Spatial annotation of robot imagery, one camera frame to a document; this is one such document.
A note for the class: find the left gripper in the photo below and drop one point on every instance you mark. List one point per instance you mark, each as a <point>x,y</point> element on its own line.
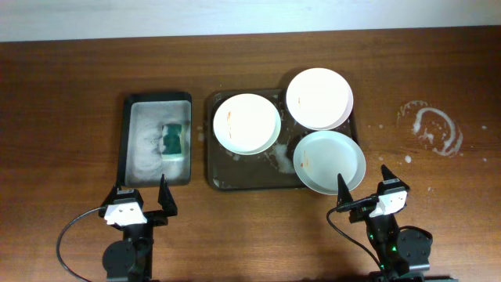
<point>153,216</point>

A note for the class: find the pale green plate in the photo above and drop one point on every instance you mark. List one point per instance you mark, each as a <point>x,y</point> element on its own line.
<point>321,156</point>

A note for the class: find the pink white plate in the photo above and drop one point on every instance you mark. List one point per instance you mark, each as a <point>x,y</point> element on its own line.
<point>319,99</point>

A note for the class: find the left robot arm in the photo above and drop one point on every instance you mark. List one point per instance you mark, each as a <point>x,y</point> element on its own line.
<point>131,258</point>

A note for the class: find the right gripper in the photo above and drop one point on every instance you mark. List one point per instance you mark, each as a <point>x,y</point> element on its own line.
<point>362,211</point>

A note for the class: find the dark brown serving tray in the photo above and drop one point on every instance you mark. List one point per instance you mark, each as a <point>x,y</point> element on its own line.
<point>271,169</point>

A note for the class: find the black soapy water tray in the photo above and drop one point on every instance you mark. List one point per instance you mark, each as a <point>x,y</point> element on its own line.
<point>140,163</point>

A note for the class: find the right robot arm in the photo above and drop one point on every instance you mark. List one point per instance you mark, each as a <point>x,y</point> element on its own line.
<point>400,252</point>

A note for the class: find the green yellow sponge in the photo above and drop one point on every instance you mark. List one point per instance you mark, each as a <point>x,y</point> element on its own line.
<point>172,146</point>

